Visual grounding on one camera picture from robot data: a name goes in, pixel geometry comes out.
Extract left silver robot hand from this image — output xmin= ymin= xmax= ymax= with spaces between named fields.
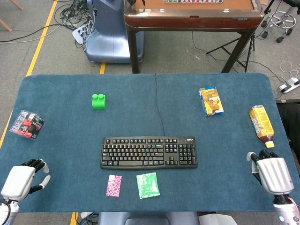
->
xmin=0 ymin=158 xmax=51 ymax=201

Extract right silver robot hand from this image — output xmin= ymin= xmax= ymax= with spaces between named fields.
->
xmin=246 ymin=150 xmax=294 ymax=195

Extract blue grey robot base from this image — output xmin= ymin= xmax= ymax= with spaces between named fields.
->
xmin=85 ymin=0 xmax=145 ymax=64

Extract black computer keyboard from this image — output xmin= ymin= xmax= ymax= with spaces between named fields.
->
xmin=100 ymin=136 xmax=198 ymax=170

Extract brown tea bottle yellow label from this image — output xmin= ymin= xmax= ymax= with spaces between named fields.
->
xmin=248 ymin=105 xmax=275 ymax=149

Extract black red white box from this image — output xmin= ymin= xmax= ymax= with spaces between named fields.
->
xmin=9 ymin=110 xmax=45 ymax=140

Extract blue felt table mat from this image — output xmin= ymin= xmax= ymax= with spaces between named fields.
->
xmin=0 ymin=73 xmax=300 ymax=213

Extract pink white patterned packet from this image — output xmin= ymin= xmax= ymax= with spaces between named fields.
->
xmin=105 ymin=174 xmax=123 ymax=197

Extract orange blue snack box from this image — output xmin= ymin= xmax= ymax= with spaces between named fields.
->
xmin=199 ymin=87 xmax=224 ymax=117

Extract green toy brick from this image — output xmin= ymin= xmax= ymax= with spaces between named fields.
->
xmin=91 ymin=93 xmax=107 ymax=110

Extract green white patterned packet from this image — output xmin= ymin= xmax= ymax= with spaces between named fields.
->
xmin=136 ymin=172 xmax=161 ymax=200

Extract black tripod stand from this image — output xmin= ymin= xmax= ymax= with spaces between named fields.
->
xmin=206 ymin=35 xmax=256 ymax=73

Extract blue grey robot chest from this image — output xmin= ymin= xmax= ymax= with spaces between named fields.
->
xmin=97 ymin=211 xmax=200 ymax=225

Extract chrome stool wheeled base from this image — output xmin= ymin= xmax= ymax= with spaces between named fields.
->
xmin=260 ymin=0 xmax=296 ymax=44

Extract wooden furniture leg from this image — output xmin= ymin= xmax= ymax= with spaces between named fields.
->
xmin=0 ymin=18 xmax=12 ymax=32
xmin=9 ymin=0 xmax=24 ymax=10

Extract white power strip with plugs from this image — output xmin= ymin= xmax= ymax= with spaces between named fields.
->
xmin=72 ymin=20 xmax=95 ymax=45

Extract brown mahjong table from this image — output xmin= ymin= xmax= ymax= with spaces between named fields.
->
xmin=123 ymin=0 xmax=264 ymax=74

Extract row of mahjong tiles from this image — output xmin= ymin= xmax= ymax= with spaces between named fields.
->
xmin=163 ymin=0 xmax=224 ymax=4

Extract black keyboard cable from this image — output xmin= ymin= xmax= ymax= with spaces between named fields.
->
xmin=154 ymin=73 xmax=165 ymax=137

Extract tangled black cables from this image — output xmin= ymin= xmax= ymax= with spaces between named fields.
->
xmin=54 ymin=0 xmax=97 ymax=30

